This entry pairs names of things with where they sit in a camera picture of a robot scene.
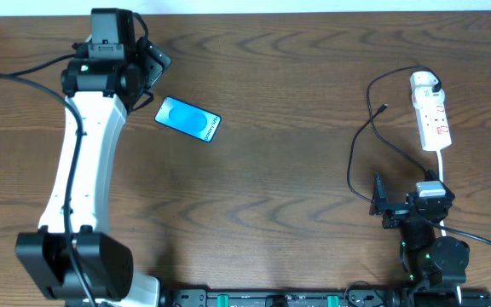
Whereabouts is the blue Galaxy smartphone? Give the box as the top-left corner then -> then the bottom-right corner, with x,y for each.
154,96 -> 222,142

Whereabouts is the black USB charging cable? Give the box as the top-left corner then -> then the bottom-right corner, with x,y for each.
346,64 -> 443,203

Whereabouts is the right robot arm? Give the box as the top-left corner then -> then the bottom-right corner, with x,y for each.
369,174 -> 470,292

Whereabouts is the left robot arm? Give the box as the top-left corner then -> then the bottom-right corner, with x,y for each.
15,9 -> 170,306

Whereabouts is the white charger adapter plug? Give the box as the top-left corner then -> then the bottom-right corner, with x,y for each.
410,71 -> 439,91

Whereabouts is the white power strip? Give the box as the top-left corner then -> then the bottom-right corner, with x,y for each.
412,86 -> 452,152

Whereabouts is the white power strip cord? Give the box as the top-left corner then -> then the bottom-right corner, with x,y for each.
436,148 -> 446,183

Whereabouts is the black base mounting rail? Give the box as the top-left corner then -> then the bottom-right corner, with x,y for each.
159,287 -> 491,307

